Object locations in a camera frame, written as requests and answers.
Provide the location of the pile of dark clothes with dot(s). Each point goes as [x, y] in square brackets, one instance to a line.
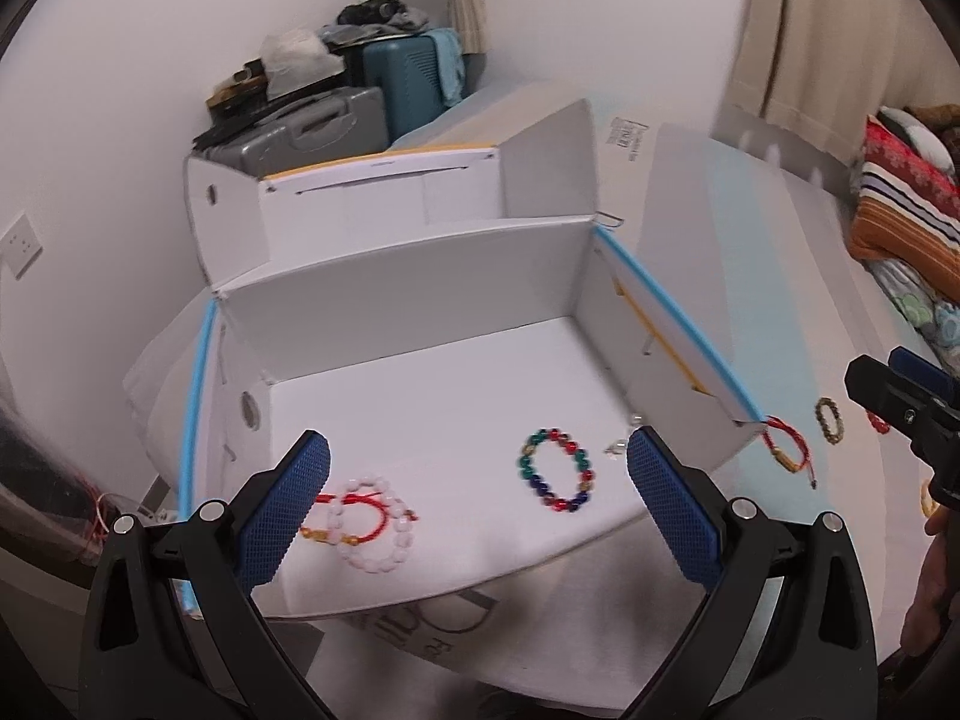
[375, 19]

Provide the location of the grey suitcase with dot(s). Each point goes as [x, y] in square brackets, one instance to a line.
[300, 135]

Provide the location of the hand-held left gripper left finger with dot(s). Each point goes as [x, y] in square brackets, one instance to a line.
[281, 510]

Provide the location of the blue suitcase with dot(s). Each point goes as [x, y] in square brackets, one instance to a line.
[405, 90]

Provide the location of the striped red orange pillow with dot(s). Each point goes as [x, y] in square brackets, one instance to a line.
[907, 202]

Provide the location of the person's right hand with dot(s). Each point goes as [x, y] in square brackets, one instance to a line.
[930, 592]

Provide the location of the white cardboard box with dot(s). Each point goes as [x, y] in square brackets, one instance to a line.
[450, 390]

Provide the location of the floral quilt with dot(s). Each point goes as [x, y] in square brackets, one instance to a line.
[922, 315]

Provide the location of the white plastic bag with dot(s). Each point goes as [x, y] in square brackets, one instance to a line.
[296, 60]

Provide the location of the light blue cloth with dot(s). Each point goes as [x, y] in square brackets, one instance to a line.
[450, 67]

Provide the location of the white wall socket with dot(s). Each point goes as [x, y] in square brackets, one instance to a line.
[19, 244]

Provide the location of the brown blanket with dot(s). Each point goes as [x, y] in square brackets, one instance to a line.
[937, 116]

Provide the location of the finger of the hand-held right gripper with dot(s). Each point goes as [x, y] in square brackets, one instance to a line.
[877, 390]
[919, 367]

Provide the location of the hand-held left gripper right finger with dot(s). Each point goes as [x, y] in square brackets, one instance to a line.
[671, 510]

